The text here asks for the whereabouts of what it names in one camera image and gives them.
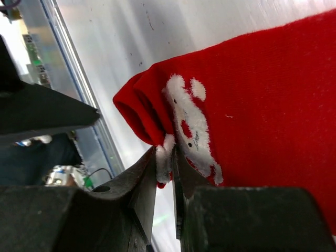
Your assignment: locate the aluminium frame rail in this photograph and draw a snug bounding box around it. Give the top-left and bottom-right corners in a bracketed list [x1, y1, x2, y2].
[40, 1, 124, 177]

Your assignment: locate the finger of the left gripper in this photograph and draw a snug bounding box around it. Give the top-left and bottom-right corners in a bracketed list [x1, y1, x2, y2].
[1, 40, 100, 142]

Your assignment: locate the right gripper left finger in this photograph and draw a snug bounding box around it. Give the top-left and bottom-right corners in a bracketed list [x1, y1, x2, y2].
[91, 147, 156, 244]

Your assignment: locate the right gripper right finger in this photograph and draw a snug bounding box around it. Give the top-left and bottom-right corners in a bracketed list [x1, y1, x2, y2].
[172, 147, 210, 239]

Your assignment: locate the red Santa sock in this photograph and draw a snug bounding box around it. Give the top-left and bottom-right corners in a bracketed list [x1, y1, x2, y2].
[113, 10, 335, 231]

